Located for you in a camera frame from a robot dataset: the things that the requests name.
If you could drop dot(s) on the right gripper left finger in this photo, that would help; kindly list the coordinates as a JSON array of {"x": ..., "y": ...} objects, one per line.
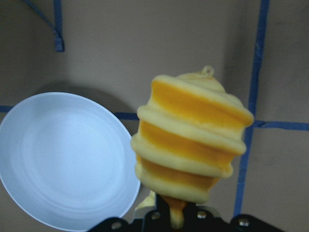
[{"x": 161, "y": 206}]

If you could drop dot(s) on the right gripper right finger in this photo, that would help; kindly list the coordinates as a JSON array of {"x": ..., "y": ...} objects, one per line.
[{"x": 190, "y": 210}]

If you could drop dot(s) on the striped bread roll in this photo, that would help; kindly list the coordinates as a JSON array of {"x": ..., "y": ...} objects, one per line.
[{"x": 189, "y": 132}]

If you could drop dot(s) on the blue plate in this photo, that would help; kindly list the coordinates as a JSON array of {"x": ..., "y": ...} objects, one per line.
[{"x": 67, "y": 161}]

